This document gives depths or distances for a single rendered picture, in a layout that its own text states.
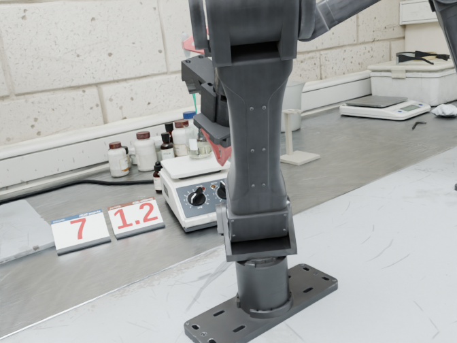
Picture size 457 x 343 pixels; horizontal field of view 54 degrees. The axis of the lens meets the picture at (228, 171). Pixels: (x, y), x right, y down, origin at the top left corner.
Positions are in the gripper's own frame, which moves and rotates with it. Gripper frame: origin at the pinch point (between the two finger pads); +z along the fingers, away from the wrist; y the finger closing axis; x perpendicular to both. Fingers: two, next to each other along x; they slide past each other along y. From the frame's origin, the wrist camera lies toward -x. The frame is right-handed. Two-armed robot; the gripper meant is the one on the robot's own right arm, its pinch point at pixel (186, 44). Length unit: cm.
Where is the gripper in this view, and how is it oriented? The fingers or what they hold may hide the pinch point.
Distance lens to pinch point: 88.7
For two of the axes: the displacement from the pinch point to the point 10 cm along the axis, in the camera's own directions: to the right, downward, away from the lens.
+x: 1.5, 9.5, 2.8
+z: -9.4, 2.2, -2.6
